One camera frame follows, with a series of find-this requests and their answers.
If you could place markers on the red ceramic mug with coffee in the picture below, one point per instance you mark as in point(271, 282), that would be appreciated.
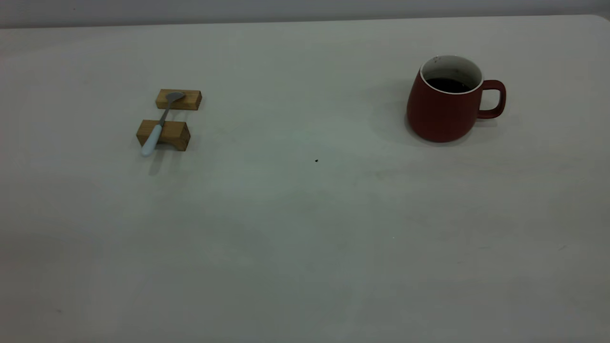
point(441, 114)

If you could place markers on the flat rectangular wooden block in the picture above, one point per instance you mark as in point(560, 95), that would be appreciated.
point(188, 100)

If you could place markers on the arched wooden block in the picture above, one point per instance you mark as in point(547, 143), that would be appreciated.
point(175, 131)

